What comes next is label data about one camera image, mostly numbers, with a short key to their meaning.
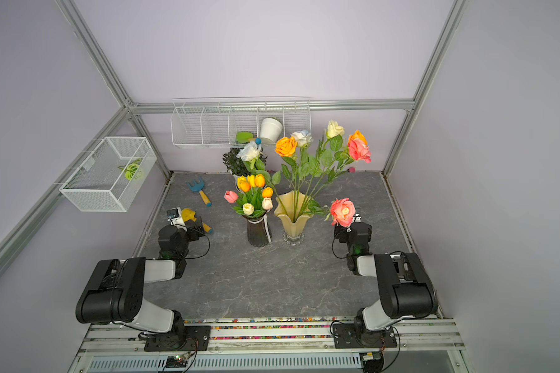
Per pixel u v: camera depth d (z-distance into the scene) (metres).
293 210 0.87
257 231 0.89
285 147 0.74
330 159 0.74
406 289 0.45
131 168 0.81
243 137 1.00
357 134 0.68
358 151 0.63
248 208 0.68
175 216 0.79
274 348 0.72
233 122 0.89
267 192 0.72
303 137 0.76
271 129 0.93
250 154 0.75
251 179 0.77
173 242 0.71
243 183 0.74
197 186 1.15
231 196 0.72
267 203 0.71
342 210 0.60
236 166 1.00
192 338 0.75
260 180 0.74
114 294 0.44
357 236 0.71
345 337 0.74
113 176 0.83
